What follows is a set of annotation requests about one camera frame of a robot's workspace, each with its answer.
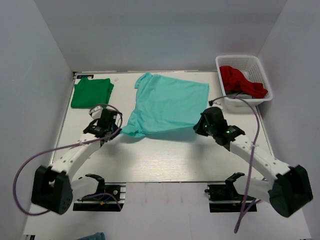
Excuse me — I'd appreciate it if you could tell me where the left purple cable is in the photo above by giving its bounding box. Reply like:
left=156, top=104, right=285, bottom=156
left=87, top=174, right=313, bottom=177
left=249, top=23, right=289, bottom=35
left=12, top=103, right=124, bottom=216

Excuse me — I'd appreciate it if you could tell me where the white plastic basket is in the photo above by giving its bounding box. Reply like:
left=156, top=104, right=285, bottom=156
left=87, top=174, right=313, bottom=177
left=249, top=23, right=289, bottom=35
left=215, top=55, right=273, bottom=106

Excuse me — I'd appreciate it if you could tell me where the purple cable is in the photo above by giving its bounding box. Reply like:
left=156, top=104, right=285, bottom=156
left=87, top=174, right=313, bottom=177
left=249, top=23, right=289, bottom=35
left=12, top=103, right=124, bottom=216
left=208, top=96, right=266, bottom=234

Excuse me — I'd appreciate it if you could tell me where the folded green t-shirt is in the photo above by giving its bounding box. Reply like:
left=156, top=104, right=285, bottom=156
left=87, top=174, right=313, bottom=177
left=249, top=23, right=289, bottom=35
left=70, top=77, right=114, bottom=109

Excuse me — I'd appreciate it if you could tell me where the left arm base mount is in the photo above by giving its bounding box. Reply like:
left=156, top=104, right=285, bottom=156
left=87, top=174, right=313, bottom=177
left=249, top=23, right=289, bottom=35
left=71, top=173, right=126, bottom=212

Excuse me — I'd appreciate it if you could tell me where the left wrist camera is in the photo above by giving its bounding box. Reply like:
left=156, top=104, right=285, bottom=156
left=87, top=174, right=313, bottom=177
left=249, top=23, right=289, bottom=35
left=88, top=105, right=104, bottom=120

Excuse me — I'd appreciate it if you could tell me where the red t-shirt in basket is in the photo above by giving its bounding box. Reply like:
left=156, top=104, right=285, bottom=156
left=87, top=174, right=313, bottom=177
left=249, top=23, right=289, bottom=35
left=219, top=66, right=268, bottom=99

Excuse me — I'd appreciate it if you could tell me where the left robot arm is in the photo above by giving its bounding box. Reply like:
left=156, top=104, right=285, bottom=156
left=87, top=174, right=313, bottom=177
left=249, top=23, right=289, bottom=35
left=31, top=106, right=123, bottom=215

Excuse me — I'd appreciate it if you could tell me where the dark teal cloth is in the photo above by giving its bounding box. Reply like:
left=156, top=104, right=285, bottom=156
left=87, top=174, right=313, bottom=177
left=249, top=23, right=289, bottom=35
left=78, top=232, right=106, bottom=240

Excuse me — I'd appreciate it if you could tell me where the blue label sticker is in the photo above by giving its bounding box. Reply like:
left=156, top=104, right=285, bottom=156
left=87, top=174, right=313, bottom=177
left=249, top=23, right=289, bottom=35
left=76, top=74, right=94, bottom=79

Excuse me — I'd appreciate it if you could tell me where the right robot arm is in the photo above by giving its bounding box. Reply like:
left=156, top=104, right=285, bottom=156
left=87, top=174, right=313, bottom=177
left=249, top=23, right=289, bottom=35
left=193, top=107, right=313, bottom=218

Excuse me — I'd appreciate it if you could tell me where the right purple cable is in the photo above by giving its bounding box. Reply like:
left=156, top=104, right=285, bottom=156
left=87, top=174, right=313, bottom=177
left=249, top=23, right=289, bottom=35
left=208, top=96, right=266, bottom=234

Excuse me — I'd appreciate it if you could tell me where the grey garment in basket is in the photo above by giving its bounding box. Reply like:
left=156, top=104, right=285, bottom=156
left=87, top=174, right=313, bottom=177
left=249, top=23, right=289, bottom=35
left=226, top=91, right=253, bottom=100

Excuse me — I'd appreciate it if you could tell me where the teal t-shirt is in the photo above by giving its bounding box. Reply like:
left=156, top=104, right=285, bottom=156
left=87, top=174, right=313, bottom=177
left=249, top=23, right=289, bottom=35
left=122, top=73, right=210, bottom=138

